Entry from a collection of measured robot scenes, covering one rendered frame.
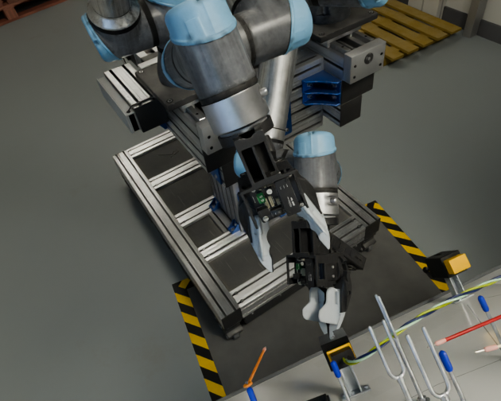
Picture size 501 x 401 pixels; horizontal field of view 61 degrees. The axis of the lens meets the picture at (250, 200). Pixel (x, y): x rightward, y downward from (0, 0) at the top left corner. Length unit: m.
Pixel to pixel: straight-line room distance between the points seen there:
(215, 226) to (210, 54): 1.61
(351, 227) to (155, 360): 1.04
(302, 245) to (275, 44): 0.33
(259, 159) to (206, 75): 0.12
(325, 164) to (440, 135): 2.16
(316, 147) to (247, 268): 1.19
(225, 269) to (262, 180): 1.41
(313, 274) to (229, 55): 0.39
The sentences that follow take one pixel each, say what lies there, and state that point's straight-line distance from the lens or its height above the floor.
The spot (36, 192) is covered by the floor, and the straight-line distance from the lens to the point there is 2.98.
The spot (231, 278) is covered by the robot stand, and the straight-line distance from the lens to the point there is 1.87.
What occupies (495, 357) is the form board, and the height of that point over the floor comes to 1.17.
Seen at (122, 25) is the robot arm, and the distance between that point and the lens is 1.06.
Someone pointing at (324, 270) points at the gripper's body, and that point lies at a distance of 0.74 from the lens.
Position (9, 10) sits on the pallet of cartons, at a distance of 5.54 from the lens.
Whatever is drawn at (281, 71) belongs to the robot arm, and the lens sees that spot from 0.90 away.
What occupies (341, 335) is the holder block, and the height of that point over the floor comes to 1.15.
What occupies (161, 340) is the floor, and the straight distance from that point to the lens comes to 2.05.
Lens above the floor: 1.77
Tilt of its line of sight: 47 degrees down
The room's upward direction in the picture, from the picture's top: 9 degrees counter-clockwise
